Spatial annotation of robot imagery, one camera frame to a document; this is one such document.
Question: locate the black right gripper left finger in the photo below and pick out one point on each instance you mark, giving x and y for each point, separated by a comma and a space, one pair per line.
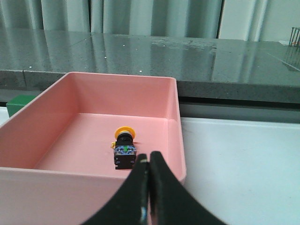
129, 205

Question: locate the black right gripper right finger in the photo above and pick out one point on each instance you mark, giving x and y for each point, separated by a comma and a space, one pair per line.
170, 202

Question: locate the yellow push button switch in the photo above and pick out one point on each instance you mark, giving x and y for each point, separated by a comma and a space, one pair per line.
124, 149

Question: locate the pink plastic bin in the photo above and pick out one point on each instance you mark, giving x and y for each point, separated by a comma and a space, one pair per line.
56, 161

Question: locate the green cube near bin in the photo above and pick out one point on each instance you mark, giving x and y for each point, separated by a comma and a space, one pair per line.
17, 103

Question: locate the grey curtain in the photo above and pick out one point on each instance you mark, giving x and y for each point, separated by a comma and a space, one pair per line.
249, 20

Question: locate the dark wire rack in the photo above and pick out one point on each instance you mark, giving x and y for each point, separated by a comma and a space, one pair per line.
295, 37

